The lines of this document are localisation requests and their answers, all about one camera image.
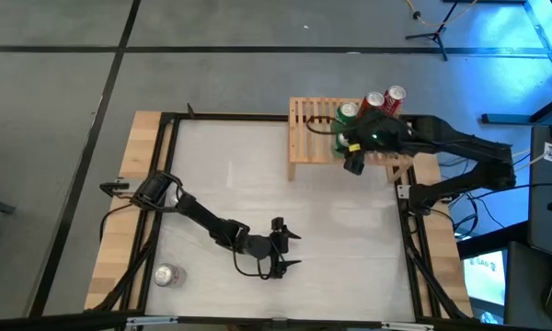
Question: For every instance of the red can white lettering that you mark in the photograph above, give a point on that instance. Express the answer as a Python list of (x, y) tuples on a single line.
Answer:
[(394, 97)]

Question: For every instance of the wooden slatted shelf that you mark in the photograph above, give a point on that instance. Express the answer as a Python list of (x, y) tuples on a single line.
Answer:
[(313, 147)]

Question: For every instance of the small black post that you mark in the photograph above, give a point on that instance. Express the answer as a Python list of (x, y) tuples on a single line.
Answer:
[(191, 110)]

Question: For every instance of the white corner bracket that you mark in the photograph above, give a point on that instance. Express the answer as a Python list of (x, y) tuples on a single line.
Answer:
[(402, 190)]

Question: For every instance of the computer monitor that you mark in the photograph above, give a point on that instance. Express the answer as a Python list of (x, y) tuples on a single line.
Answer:
[(485, 276)]

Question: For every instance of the dark grey desk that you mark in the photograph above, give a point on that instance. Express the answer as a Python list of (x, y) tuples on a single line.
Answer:
[(549, 230)]

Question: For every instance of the black tripod stand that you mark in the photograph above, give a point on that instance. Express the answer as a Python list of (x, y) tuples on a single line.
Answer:
[(437, 34)]

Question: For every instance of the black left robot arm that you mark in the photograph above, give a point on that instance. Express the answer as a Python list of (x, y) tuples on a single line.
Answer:
[(202, 218)]

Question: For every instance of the metal frame rail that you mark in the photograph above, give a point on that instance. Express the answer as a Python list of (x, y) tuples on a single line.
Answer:
[(545, 32)]

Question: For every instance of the black computer case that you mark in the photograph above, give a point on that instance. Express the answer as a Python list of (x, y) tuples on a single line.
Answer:
[(529, 285)]

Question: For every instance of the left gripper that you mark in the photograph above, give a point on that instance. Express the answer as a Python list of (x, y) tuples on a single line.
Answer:
[(257, 246)]

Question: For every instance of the red can black lettering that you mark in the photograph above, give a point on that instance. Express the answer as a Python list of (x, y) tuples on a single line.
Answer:
[(371, 102)]

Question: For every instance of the black table frame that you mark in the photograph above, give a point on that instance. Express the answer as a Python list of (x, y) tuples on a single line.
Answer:
[(230, 116)]

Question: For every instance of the silver frame bracket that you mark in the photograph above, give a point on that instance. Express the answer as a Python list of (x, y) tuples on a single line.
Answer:
[(152, 321), (407, 326)]

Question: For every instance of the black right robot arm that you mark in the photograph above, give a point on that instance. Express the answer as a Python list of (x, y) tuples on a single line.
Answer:
[(464, 142)]

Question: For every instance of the black stand base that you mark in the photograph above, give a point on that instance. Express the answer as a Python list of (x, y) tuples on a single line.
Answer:
[(510, 118)]

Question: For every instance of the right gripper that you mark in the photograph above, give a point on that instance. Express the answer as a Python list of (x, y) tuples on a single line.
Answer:
[(382, 138)]

